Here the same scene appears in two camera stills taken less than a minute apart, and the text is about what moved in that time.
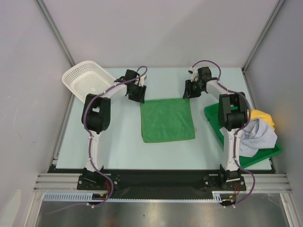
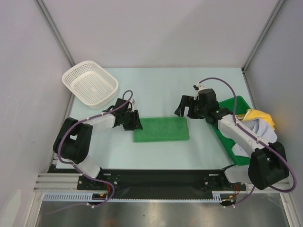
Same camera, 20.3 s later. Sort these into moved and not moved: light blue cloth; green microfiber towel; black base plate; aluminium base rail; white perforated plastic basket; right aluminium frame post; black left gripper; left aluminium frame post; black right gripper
Moved: black right gripper; black left gripper; green microfiber towel
Not moved: aluminium base rail; light blue cloth; left aluminium frame post; black base plate; right aluminium frame post; white perforated plastic basket
